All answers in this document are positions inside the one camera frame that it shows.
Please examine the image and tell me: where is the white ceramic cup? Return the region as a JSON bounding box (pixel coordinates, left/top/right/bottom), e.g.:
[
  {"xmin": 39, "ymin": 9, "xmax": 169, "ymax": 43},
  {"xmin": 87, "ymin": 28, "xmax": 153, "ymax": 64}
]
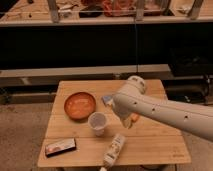
[{"xmin": 88, "ymin": 112, "xmax": 107, "ymax": 136}]

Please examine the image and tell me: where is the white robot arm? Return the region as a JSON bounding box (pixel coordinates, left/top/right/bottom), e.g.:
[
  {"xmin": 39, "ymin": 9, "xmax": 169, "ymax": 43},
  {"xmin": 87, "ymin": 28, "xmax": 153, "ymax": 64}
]
[{"xmin": 112, "ymin": 75, "xmax": 213, "ymax": 142}]

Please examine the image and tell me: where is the orange toy carrot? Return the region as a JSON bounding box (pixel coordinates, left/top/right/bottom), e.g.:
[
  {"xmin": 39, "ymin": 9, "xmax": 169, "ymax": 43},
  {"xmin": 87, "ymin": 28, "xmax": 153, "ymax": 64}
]
[{"xmin": 131, "ymin": 113, "xmax": 140, "ymax": 123}]

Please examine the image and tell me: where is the white plastic bottle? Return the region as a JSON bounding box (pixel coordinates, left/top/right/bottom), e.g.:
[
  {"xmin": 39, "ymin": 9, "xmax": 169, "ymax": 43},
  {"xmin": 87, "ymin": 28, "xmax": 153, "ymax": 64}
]
[{"xmin": 99, "ymin": 134, "xmax": 126, "ymax": 171}]

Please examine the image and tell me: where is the blue sponge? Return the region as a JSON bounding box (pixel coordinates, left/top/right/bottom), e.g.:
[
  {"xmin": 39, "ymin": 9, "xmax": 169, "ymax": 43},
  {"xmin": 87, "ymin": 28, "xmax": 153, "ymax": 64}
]
[{"xmin": 102, "ymin": 95, "xmax": 112, "ymax": 106}]

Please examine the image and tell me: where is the wooden folding table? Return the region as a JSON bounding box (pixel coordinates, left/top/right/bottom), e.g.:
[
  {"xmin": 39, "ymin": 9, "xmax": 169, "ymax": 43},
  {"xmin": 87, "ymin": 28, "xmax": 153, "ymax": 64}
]
[{"xmin": 38, "ymin": 80, "xmax": 191, "ymax": 167}]

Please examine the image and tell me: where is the black rectangular box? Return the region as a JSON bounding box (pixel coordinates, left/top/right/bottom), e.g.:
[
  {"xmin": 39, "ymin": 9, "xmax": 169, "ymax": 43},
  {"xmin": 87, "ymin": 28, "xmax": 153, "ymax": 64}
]
[{"xmin": 45, "ymin": 138, "xmax": 77, "ymax": 157}]

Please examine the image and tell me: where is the metal frame shelf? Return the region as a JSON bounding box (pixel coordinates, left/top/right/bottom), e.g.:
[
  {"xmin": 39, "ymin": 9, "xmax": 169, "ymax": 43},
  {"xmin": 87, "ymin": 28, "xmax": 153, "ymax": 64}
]
[{"xmin": 0, "ymin": 0, "xmax": 213, "ymax": 27}]

